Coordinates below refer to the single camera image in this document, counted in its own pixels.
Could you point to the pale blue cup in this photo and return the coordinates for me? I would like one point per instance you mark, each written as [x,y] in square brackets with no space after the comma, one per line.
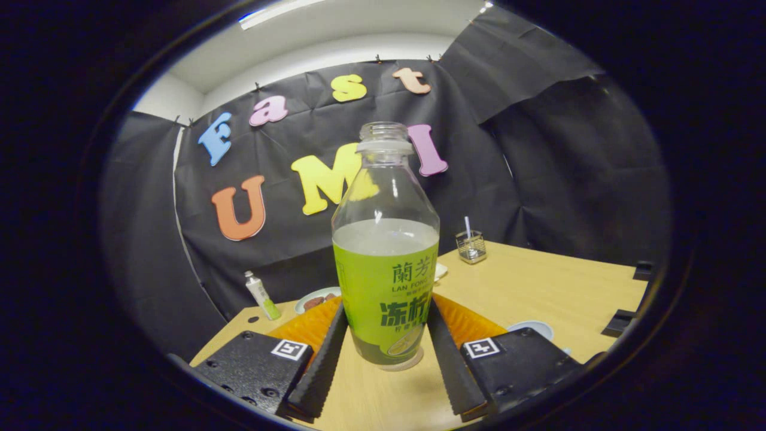
[535,328]

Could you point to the round brown coaster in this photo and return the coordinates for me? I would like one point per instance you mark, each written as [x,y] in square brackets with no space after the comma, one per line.
[414,364]

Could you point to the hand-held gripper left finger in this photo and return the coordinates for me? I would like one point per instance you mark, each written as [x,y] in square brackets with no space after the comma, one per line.
[326,365]

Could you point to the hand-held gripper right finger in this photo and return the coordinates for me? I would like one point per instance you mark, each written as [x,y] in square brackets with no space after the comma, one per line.
[452,365]

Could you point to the white divided food tray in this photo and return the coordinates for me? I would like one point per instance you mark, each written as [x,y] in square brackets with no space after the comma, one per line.
[440,272]

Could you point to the white and green capped bottle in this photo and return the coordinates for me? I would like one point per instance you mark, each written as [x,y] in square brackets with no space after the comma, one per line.
[263,298]

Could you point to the wooden table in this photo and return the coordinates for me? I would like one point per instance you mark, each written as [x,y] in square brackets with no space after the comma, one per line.
[538,287]

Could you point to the pale green plate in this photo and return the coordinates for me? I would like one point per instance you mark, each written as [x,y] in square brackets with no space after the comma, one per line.
[302,305]

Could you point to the green label juice bottle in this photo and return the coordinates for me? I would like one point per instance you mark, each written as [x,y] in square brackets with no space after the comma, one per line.
[383,287]

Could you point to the white straw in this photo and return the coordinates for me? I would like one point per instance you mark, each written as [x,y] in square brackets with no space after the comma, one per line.
[467,226]

